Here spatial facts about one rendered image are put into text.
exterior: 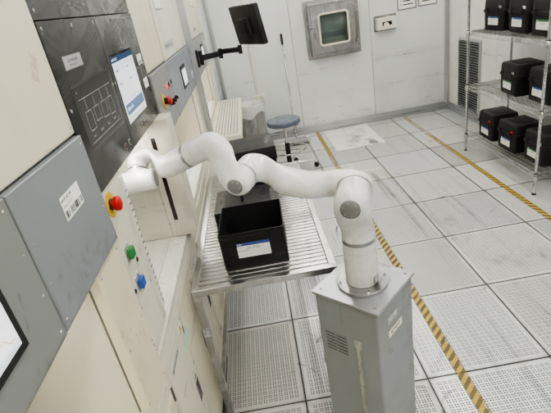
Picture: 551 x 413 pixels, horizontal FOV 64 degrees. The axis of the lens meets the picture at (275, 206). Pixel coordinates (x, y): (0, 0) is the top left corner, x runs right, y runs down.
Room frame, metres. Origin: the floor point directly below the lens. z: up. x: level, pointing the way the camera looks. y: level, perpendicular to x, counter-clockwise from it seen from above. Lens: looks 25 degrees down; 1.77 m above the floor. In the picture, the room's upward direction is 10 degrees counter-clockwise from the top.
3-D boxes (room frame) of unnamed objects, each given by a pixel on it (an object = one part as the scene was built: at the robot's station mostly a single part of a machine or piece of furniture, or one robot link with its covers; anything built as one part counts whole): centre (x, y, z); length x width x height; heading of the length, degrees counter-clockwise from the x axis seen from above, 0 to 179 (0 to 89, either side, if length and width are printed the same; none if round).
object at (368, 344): (1.35, -0.27, 0.38); 0.28 x 0.28 x 0.76; 45
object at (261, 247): (1.72, 0.12, 0.85); 0.28 x 0.28 x 0.17; 88
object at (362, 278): (1.35, -0.27, 0.85); 0.19 x 0.19 x 0.18
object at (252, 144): (2.53, 0.09, 0.89); 0.29 x 0.29 x 0.25; 4
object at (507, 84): (3.69, -2.27, 0.81); 0.30 x 0.28 x 0.26; 175
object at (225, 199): (2.09, 0.16, 0.83); 0.29 x 0.29 x 0.13; 89
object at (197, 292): (2.13, 0.10, 0.38); 1.30 x 0.60 x 0.76; 0
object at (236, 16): (3.43, 0.11, 1.57); 0.53 x 0.40 x 0.36; 90
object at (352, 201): (1.32, -0.26, 1.07); 0.19 x 0.12 x 0.24; 160
